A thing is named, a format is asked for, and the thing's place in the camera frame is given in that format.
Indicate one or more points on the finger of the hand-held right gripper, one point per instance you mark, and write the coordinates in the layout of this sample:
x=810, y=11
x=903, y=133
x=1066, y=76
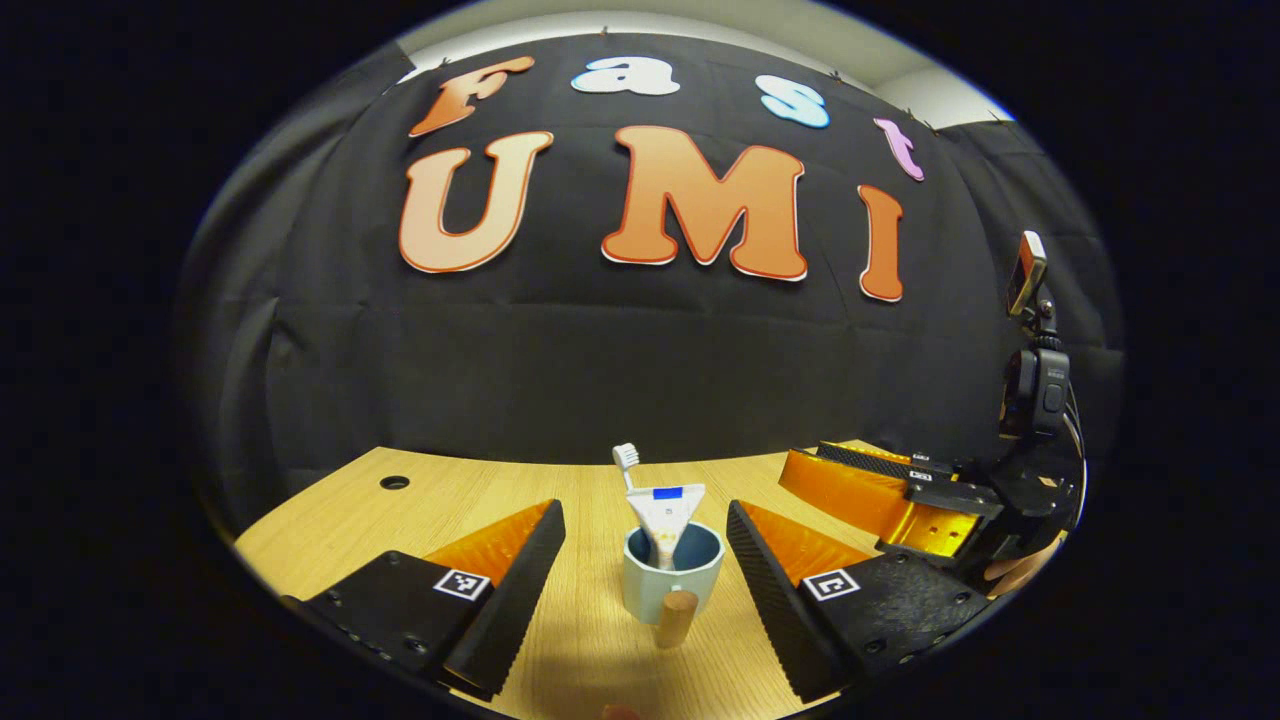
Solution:
x=865, y=455
x=850, y=495

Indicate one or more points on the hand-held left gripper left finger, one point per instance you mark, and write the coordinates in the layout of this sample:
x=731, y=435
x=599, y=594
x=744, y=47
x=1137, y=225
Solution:
x=510, y=600

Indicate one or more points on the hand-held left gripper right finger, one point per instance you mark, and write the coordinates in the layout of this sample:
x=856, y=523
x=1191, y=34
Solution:
x=775, y=590

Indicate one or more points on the light blue cup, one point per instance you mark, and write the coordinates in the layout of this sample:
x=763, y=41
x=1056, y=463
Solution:
x=640, y=590

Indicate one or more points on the white toothpaste tube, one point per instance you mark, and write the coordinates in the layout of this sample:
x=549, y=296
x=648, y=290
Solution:
x=665, y=515

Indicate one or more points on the white toothbrush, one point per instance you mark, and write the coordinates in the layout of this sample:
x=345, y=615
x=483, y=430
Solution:
x=626, y=458

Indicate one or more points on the wooden desktop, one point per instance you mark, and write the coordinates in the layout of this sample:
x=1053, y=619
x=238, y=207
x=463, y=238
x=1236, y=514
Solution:
x=470, y=500

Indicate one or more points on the black backdrop cloth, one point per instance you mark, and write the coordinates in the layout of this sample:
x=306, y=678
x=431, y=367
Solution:
x=600, y=350

